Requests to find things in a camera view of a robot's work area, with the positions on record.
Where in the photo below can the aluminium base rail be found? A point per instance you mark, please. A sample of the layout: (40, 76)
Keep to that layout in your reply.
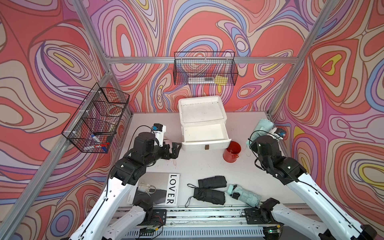
(215, 222)

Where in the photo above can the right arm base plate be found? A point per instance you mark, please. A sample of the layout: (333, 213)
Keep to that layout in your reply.
(259, 216)

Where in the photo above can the LOVER magazine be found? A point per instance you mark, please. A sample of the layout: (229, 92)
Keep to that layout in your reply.
(159, 189)

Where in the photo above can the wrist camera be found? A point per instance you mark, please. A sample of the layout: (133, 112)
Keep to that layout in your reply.
(159, 131)
(278, 133)

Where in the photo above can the black wire basket back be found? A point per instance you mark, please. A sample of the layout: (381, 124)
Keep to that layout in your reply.
(204, 64)

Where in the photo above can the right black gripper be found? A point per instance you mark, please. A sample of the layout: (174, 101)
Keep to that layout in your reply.
(253, 146)

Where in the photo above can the white three-drawer cabinet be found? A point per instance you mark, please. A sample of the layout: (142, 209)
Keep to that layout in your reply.
(203, 122)

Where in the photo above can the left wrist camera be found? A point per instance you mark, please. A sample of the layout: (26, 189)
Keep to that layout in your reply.
(159, 131)

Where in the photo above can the blue marker in basket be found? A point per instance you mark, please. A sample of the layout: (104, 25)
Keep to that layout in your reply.
(96, 139)

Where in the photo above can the red metal cup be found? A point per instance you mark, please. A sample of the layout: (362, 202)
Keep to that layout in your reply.
(231, 153)

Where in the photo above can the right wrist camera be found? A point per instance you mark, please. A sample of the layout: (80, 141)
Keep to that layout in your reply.
(278, 133)

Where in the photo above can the red marker in basket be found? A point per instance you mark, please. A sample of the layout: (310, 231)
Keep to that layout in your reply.
(104, 147)

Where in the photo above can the black umbrella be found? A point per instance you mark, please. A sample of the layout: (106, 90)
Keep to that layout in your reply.
(215, 182)
(206, 195)

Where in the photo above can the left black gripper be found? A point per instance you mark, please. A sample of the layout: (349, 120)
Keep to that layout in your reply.
(166, 155)

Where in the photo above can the clear box in basket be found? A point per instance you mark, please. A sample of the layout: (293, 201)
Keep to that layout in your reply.
(201, 81)

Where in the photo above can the mint green umbrella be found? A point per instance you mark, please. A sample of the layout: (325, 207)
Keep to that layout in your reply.
(239, 193)
(263, 127)

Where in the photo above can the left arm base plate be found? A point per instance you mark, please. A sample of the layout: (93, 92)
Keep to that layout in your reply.
(155, 217)

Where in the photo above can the black wire basket left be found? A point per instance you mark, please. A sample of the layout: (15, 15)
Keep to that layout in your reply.
(100, 114)

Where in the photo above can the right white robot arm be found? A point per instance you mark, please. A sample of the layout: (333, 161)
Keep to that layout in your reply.
(334, 224)

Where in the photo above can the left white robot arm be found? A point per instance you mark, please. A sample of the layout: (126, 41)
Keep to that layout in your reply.
(121, 180)

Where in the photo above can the yellow sponge in basket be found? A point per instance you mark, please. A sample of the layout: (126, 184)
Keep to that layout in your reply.
(220, 80)

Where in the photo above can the black wire basket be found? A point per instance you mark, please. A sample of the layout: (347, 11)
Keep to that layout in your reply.
(100, 114)
(204, 64)

